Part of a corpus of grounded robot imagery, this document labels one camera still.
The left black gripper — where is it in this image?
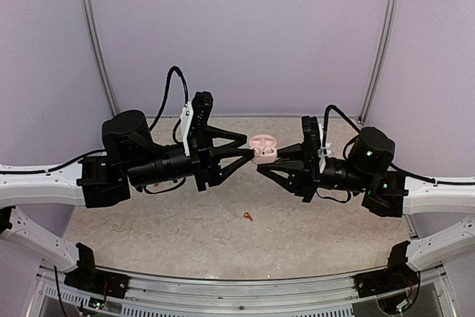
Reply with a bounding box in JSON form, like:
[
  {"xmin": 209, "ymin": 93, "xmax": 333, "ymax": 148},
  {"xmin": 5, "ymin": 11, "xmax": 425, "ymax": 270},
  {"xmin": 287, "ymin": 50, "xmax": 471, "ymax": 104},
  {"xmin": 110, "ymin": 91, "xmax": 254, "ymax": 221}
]
[{"xmin": 125, "ymin": 125, "xmax": 255, "ymax": 191}]

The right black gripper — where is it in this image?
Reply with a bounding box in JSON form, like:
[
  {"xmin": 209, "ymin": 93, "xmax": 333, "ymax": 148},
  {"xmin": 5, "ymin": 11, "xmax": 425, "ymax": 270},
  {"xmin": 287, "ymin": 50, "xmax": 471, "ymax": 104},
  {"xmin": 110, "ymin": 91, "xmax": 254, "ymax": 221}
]
[{"xmin": 257, "ymin": 142, "xmax": 372, "ymax": 204}]

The pink earbud charging case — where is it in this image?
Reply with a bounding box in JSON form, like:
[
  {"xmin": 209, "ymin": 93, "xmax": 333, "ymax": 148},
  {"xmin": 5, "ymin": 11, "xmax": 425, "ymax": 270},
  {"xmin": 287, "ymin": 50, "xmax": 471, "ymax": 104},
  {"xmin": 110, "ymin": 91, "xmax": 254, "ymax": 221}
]
[{"xmin": 249, "ymin": 134, "xmax": 278, "ymax": 165}]

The pink earbud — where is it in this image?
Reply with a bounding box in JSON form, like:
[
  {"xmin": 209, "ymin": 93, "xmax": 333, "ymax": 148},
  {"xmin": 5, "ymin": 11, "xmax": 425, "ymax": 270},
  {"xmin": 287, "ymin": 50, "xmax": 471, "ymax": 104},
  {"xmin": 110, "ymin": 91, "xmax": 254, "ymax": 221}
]
[{"xmin": 253, "ymin": 147, "xmax": 265, "ymax": 157}]

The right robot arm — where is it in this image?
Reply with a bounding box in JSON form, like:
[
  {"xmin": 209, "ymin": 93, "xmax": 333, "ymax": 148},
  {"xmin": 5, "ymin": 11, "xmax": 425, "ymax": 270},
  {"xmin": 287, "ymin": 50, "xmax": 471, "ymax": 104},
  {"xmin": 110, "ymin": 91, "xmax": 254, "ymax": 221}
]
[{"xmin": 257, "ymin": 127, "xmax": 474, "ymax": 290}]

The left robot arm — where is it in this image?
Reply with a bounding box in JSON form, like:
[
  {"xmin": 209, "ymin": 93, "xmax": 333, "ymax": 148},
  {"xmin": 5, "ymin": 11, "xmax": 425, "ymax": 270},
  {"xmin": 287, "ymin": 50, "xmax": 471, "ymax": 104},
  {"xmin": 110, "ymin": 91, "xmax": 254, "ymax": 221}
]
[{"xmin": 1, "ymin": 110, "xmax": 254, "ymax": 291}]

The red earbud with yellow tip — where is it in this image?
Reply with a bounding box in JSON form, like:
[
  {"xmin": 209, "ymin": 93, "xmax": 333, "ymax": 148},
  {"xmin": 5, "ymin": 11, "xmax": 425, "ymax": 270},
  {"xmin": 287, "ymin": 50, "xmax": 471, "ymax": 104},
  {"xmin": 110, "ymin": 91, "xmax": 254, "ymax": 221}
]
[{"xmin": 243, "ymin": 212, "xmax": 253, "ymax": 221}]

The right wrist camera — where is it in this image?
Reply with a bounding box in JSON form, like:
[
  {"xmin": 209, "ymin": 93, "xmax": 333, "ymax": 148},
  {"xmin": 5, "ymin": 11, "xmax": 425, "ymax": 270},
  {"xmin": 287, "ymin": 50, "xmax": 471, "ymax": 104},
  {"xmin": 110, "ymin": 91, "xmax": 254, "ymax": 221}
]
[{"xmin": 301, "ymin": 116, "xmax": 332, "ymax": 174}]

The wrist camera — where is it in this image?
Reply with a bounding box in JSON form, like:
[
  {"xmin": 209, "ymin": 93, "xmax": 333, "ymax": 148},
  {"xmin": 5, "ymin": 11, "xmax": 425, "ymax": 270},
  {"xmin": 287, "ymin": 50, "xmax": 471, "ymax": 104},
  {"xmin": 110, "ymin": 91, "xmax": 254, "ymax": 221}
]
[
  {"xmin": 180, "ymin": 91, "xmax": 214, "ymax": 157},
  {"xmin": 301, "ymin": 116, "xmax": 332, "ymax": 174}
]

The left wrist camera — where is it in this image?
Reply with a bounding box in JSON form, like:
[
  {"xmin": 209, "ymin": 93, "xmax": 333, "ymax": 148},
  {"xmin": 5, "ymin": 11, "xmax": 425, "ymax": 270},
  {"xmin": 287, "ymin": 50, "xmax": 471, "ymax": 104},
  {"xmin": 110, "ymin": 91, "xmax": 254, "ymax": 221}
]
[{"xmin": 180, "ymin": 91, "xmax": 214, "ymax": 157}]

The right camera cable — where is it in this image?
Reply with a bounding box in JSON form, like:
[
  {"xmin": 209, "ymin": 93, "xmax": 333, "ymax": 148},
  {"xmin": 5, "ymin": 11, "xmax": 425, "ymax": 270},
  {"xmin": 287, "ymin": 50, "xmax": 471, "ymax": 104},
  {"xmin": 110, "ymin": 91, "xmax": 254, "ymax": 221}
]
[{"xmin": 323, "ymin": 104, "xmax": 361, "ymax": 147}]

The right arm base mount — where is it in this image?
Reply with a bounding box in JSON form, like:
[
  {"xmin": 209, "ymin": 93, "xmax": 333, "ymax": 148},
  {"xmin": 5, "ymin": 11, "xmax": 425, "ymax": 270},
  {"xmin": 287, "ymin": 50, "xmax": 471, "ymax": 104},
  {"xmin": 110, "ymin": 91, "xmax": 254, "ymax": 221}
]
[{"xmin": 354, "ymin": 241, "xmax": 420, "ymax": 298}]

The front aluminium rail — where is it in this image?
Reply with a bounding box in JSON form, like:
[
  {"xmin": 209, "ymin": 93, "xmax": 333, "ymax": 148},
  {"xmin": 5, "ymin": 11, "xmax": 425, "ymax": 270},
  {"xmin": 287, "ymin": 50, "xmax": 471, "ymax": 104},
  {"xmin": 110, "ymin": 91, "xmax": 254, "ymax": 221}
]
[{"xmin": 25, "ymin": 261, "xmax": 457, "ymax": 317}]

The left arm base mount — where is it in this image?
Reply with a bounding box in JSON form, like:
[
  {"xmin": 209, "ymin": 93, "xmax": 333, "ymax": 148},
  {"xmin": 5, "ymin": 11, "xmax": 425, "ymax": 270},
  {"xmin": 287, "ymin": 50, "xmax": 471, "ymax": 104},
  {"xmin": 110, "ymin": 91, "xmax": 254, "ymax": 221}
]
[{"xmin": 65, "ymin": 243, "xmax": 130, "ymax": 299}]

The right aluminium frame post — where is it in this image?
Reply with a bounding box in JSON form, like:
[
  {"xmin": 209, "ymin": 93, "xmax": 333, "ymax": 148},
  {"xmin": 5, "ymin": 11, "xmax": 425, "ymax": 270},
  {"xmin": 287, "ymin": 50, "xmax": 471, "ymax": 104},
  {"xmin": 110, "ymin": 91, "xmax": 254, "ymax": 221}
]
[{"xmin": 358, "ymin": 0, "xmax": 398, "ymax": 125}]

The aluminium frame post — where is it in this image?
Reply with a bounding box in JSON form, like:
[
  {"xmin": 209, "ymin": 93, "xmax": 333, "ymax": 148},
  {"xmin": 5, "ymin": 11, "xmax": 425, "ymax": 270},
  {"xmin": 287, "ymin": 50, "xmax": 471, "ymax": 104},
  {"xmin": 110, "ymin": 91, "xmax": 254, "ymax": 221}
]
[
  {"xmin": 80, "ymin": 0, "xmax": 119, "ymax": 117},
  {"xmin": 358, "ymin": 0, "xmax": 398, "ymax": 125}
]

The left aluminium frame post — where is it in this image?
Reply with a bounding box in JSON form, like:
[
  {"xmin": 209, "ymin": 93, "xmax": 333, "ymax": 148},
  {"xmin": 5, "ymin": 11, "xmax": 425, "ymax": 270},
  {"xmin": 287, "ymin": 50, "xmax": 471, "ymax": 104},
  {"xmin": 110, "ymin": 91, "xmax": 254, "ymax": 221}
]
[{"xmin": 80, "ymin": 0, "xmax": 119, "ymax": 117}]

